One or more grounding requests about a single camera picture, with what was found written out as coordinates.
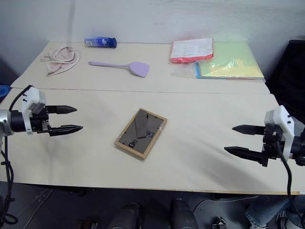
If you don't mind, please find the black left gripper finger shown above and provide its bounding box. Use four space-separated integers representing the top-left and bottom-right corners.
48 124 84 137
45 105 78 115

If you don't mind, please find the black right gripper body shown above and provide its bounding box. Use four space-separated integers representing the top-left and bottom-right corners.
260 125 286 167

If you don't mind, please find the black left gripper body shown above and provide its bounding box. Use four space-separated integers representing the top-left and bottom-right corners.
30 106 52 134

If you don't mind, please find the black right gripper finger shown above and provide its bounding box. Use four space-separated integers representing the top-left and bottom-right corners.
232 124 266 136
224 146 263 166

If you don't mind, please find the blue round container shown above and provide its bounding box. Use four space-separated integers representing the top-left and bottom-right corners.
0 84 11 104

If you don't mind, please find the pink crumpled towel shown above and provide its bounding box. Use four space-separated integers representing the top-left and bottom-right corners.
39 45 81 77

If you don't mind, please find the person's leg in jeans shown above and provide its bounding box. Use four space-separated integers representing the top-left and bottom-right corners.
244 195 305 229

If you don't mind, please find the grey round base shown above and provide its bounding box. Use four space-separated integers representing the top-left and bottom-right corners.
193 197 259 229

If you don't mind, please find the coloured paper stack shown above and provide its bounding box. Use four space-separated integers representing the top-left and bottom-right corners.
194 42 266 83

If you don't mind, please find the blue cylindrical can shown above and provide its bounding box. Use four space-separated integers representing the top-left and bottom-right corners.
83 36 118 49

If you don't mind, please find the purple silicone spatula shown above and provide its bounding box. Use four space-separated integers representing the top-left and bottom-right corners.
88 61 151 79

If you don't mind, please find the dark rounded shape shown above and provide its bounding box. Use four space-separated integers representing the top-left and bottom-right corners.
170 198 199 229
111 202 144 229

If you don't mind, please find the clear plastic bag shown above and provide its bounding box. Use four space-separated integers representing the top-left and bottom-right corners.
170 62 199 78

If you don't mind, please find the red paper packet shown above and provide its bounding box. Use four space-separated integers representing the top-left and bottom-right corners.
169 37 214 64

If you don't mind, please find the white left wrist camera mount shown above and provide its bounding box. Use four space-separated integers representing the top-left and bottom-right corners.
21 87 47 135

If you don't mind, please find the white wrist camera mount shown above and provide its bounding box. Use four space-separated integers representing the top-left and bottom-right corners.
21 87 47 135
264 105 296 159

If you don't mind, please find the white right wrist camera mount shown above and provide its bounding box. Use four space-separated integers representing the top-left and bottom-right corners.
264 105 296 159

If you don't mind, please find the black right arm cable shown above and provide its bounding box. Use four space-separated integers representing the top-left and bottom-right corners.
273 137 305 217

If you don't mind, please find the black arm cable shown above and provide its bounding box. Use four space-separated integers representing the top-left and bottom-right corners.
0 84 33 225
273 137 305 217

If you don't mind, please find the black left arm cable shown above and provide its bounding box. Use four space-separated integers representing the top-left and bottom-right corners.
0 84 33 225

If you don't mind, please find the wooden picture frame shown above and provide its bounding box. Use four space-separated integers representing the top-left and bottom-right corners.
113 107 168 161

